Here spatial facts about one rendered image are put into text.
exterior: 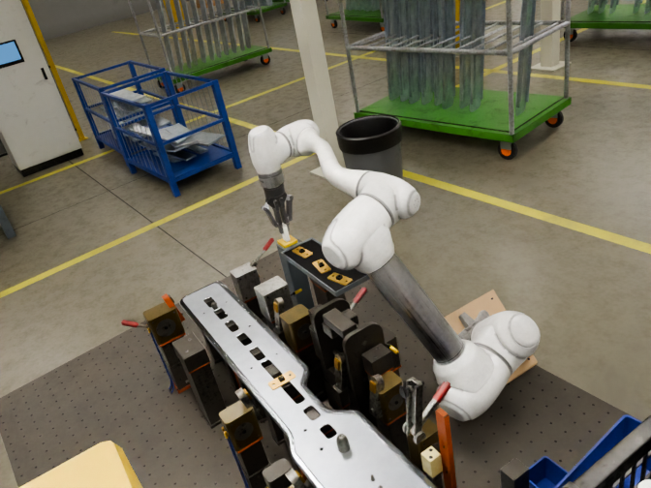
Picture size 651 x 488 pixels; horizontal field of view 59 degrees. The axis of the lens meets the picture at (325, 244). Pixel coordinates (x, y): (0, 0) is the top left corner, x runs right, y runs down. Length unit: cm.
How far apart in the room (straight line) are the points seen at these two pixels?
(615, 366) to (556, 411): 125
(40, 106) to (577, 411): 717
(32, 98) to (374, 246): 685
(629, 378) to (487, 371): 150
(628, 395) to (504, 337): 137
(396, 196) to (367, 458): 70
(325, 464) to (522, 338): 71
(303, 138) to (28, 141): 633
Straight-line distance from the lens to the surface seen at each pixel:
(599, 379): 321
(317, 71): 531
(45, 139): 819
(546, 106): 578
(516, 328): 186
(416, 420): 148
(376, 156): 437
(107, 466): 32
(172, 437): 225
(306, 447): 163
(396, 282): 164
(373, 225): 157
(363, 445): 160
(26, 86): 807
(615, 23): 866
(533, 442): 198
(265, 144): 201
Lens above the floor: 221
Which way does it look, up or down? 30 degrees down
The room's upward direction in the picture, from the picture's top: 12 degrees counter-clockwise
